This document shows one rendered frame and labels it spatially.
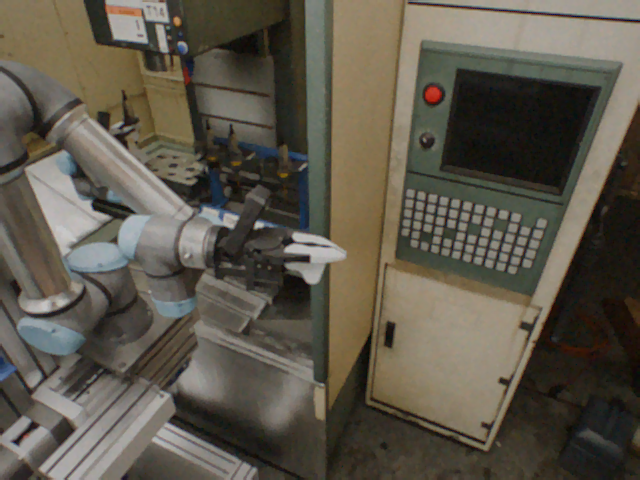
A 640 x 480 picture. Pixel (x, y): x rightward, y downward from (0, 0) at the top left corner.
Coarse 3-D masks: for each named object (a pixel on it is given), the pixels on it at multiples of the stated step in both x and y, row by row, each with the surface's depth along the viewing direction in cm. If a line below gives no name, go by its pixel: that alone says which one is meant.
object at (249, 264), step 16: (208, 240) 70; (224, 240) 73; (256, 240) 69; (272, 240) 69; (288, 240) 72; (208, 256) 70; (224, 256) 73; (240, 256) 72; (256, 256) 69; (224, 272) 73; (240, 272) 73; (256, 272) 70; (272, 272) 70; (256, 288) 72; (272, 288) 71
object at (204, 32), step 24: (96, 0) 156; (168, 0) 144; (192, 0) 145; (216, 0) 155; (240, 0) 167; (264, 0) 180; (96, 24) 162; (144, 24) 153; (168, 24) 149; (192, 24) 148; (216, 24) 159; (240, 24) 171; (264, 24) 185; (144, 48) 158; (168, 48) 154; (192, 48) 151
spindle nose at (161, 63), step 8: (144, 56) 177; (152, 56) 175; (160, 56) 175; (168, 56) 176; (176, 56) 179; (144, 64) 179; (152, 64) 177; (160, 64) 177; (168, 64) 178; (176, 64) 180; (160, 72) 179
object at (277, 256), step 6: (264, 252) 67; (270, 252) 67; (276, 252) 67; (282, 252) 67; (264, 258) 67; (270, 258) 67; (276, 258) 67; (282, 258) 66; (288, 258) 66; (294, 258) 67; (300, 258) 67; (306, 258) 67
